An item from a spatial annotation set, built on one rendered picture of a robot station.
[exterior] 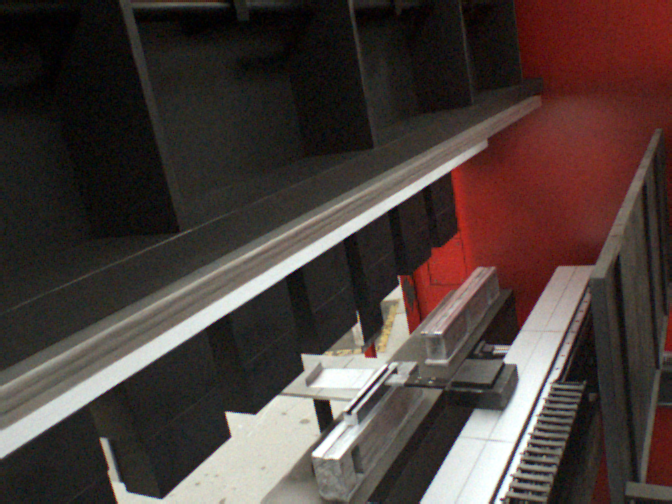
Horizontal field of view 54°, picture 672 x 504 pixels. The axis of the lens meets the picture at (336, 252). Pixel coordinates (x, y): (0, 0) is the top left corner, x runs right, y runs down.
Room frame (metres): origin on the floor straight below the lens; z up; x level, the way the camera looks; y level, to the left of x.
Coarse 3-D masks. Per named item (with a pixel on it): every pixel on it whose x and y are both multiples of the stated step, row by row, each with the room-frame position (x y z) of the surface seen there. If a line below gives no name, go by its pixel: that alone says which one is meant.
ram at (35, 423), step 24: (480, 144) 1.92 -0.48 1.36; (408, 192) 1.45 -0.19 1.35; (360, 216) 1.25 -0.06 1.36; (336, 240) 1.16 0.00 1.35; (288, 264) 1.02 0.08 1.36; (240, 288) 0.91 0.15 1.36; (264, 288) 0.96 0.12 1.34; (216, 312) 0.86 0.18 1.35; (168, 336) 0.78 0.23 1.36; (120, 360) 0.71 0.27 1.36; (144, 360) 0.74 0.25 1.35; (96, 384) 0.68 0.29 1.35; (48, 408) 0.63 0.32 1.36; (72, 408) 0.65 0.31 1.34; (0, 432) 0.58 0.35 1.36; (24, 432) 0.60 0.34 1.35; (0, 456) 0.58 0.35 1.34
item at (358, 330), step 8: (360, 312) 1.24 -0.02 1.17; (368, 312) 1.27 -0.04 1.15; (376, 312) 1.30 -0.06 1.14; (360, 320) 1.24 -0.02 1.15; (368, 320) 1.27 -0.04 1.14; (376, 320) 1.29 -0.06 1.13; (352, 328) 1.25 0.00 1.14; (360, 328) 1.24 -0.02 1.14; (368, 328) 1.26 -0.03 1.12; (376, 328) 1.29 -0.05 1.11; (360, 336) 1.24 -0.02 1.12; (368, 336) 1.26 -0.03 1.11; (376, 336) 1.30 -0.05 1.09; (360, 344) 1.24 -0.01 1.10; (368, 344) 1.27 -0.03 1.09
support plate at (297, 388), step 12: (312, 360) 1.44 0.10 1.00; (324, 360) 1.43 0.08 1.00; (336, 360) 1.42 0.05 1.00; (348, 360) 1.40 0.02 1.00; (360, 360) 1.39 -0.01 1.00; (372, 360) 1.38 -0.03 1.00; (384, 360) 1.36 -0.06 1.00; (300, 384) 1.33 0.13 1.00; (288, 396) 1.30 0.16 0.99; (300, 396) 1.28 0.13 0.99; (312, 396) 1.27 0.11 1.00; (324, 396) 1.25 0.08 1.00; (336, 396) 1.24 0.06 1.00; (348, 396) 1.23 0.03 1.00
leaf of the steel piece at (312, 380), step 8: (320, 368) 1.37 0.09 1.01; (312, 376) 1.33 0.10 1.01; (320, 376) 1.34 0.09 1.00; (328, 376) 1.34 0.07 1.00; (336, 376) 1.33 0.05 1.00; (344, 376) 1.32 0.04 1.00; (352, 376) 1.31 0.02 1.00; (312, 384) 1.31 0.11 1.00; (320, 384) 1.30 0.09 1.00; (328, 384) 1.30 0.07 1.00; (336, 384) 1.29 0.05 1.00; (344, 384) 1.28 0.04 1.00; (352, 384) 1.27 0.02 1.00
